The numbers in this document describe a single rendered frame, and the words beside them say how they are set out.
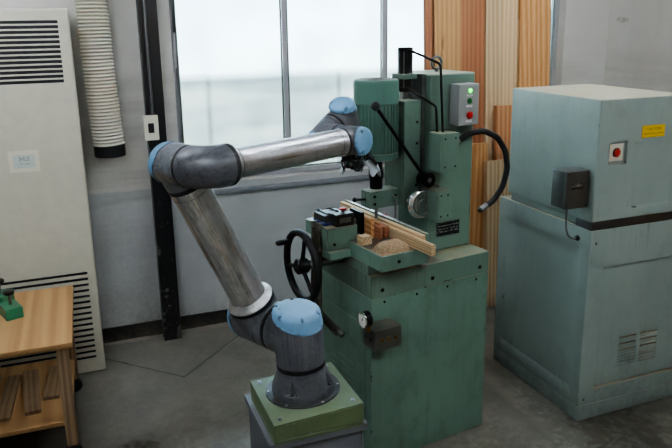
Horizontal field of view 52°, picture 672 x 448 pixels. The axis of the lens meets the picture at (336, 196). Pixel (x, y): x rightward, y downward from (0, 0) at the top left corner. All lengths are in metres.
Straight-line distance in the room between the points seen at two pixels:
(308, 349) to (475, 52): 2.65
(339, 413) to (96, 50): 2.18
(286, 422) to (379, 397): 0.81
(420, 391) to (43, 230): 1.91
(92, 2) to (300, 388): 2.17
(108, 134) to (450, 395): 2.03
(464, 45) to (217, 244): 2.60
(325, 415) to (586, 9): 3.51
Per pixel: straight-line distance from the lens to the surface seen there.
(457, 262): 2.80
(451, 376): 3.00
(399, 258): 2.52
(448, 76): 2.75
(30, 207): 3.54
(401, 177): 2.74
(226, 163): 1.81
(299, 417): 2.08
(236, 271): 2.07
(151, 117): 3.68
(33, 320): 3.18
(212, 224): 1.98
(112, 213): 3.86
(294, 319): 2.04
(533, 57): 4.50
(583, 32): 4.91
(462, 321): 2.92
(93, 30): 3.55
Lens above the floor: 1.72
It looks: 14 degrees down
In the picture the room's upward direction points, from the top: 1 degrees counter-clockwise
